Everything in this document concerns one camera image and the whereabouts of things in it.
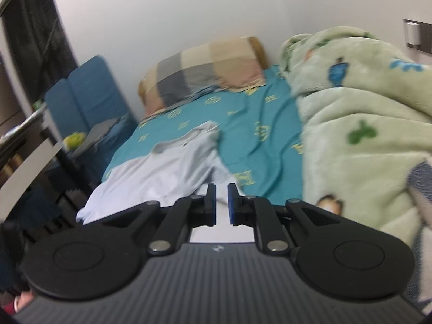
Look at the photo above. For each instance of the mustard yellow cushion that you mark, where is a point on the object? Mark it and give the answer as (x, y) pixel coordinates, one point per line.
(260, 50)

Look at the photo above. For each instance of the dark window with black frame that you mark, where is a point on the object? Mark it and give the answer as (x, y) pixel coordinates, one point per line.
(37, 40)

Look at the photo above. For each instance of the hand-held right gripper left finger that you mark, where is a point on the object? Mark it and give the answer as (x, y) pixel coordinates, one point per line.
(211, 206)

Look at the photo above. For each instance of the white t-shirt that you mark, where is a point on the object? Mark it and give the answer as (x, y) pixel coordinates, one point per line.
(168, 172)

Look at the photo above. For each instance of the teal bed sheet, yellow print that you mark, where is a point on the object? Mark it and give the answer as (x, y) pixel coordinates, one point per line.
(266, 114)

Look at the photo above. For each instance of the blue covered chair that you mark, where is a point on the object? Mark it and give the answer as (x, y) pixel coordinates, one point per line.
(98, 91)
(57, 104)

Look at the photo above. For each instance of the blue grey knit cloth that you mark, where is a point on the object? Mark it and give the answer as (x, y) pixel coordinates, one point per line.
(422, 192)

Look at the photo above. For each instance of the green printed fleece blanket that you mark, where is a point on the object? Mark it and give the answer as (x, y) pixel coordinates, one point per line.
(354, 91)

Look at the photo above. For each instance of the wall switch panel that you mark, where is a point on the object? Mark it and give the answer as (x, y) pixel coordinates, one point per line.
(412, 33)

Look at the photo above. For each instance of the plaid pillow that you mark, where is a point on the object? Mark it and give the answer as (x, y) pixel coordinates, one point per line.
(202, 71)

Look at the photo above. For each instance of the green plush toy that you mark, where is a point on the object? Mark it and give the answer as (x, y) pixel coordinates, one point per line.
(74, 139)

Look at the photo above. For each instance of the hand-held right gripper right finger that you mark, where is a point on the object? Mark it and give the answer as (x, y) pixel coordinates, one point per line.
(232, 206)

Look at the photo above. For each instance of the dining table with black legs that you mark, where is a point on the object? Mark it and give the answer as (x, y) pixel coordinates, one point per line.
(30, 165)

